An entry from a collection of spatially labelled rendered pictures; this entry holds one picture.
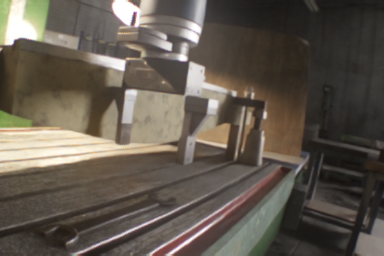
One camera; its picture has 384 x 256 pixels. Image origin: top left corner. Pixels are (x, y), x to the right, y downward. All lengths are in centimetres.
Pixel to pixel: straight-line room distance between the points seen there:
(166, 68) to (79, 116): 17
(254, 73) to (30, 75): 124
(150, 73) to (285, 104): 110
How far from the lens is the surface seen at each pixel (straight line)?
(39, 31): 163
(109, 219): 41
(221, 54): 152
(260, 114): 96
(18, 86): 40
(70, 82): 44
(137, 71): 44
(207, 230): 48
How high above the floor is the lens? 103
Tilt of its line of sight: 6 degrees down
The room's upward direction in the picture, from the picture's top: 9 degrees clockwise
